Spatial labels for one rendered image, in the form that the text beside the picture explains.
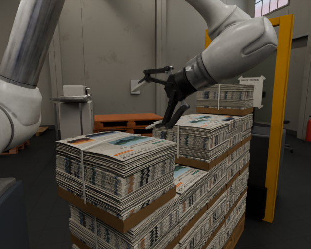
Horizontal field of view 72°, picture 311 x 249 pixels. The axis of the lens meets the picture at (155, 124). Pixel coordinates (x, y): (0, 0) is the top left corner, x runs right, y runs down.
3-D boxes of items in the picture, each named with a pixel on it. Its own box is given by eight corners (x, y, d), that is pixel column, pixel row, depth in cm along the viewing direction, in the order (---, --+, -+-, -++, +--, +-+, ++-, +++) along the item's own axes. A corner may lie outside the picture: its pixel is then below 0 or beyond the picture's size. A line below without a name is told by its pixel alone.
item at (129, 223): (90, 215, 72) (90, 203, 71) (145, 185, 94) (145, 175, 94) (124, 234, 62) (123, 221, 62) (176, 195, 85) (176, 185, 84)
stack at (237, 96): (191, 229, 193) (195, 84, 172) (205, 214, 217) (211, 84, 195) (234, 248, 170) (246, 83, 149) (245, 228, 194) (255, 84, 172)
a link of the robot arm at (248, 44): (219, 92, 52) (225, 72, 62) (288, 58, 43) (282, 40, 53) (195, 56, 50) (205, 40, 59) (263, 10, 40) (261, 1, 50)
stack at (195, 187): (77, 354, 102) (64, 192, 88) (191, 228, 194) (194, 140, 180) (137, 432, 79) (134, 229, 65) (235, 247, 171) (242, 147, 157)
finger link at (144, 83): (145, 82, 67) (144, 79, 67) (131, 92, 71) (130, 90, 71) (151, 82, 69) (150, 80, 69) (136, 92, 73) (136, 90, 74)
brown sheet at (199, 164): (151, 156, 133) (151, 150, 132) (175, 146, 156) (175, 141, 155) (209, 171, 110) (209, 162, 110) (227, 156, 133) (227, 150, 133)
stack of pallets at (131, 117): (153, 153, 417) (153, 112, 403) (165, 167, 343) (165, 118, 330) (94, 158, 389) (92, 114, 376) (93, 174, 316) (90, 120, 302)
